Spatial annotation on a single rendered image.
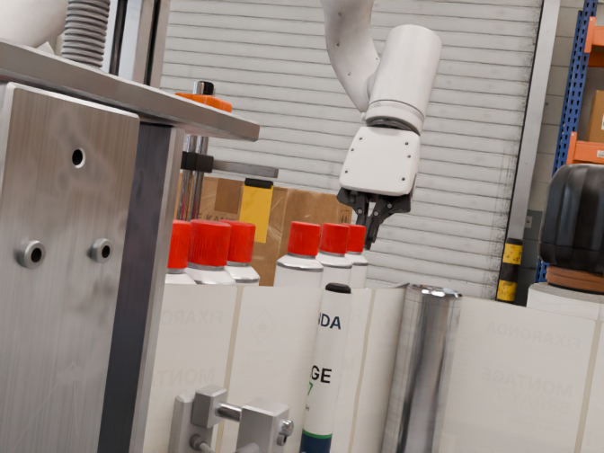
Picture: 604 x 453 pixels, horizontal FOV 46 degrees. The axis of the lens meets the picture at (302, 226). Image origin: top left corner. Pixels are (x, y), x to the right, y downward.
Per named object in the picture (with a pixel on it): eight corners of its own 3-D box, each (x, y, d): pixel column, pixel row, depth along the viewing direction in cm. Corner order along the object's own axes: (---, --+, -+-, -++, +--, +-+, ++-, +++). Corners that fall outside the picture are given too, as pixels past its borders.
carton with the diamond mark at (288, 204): (266, 341, 122) (288, 187, 121) (156, 313, 133) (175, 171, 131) (336, 323, 149) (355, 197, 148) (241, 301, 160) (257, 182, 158)
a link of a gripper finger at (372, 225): (371, 197, 97) (359, 243, 95) (394, 200, 96) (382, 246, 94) (376, 206, 100) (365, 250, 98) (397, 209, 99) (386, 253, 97)
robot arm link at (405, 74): (356, 115, 106) (382, 93, 97) (377, 40, 110) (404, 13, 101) (404, 136, 108) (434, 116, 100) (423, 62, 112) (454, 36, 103)
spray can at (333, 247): (324, 403, 82) (350, 227, 80) (283, 392, 83) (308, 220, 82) (339, 393, 86) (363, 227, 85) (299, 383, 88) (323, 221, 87)
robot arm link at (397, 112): (359, 97, 100) (353, 116, 100) (419, 102, 97) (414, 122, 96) (371, 126, 108) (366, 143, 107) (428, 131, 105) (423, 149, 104)
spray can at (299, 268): (292, 420, 74) (320, 226, 73) (248, 408, 76) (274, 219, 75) (310, 408, 79) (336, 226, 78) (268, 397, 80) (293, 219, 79)
